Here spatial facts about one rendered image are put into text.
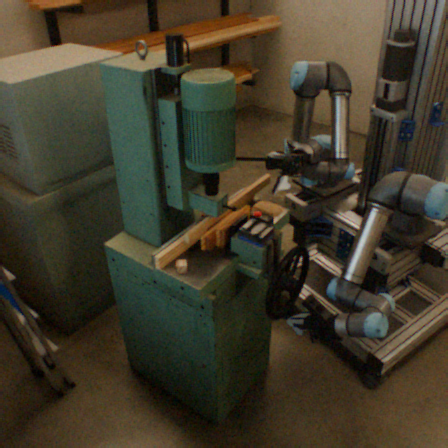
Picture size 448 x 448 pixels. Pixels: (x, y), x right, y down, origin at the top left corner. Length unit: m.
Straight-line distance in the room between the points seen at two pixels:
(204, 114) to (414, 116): 0.97
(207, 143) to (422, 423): 1.63
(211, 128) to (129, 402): 1.43
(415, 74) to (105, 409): 2.03
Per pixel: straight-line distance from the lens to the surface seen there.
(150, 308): 1.93
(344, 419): 2.31
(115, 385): 2.43
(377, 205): 1.52
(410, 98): 2.05
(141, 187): 1.74
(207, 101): 1.42
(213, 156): 1.50
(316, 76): 1.90
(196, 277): 1.54
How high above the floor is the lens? 1.91
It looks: 34 degrees down
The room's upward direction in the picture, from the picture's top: 1 degrees counter-clockwise
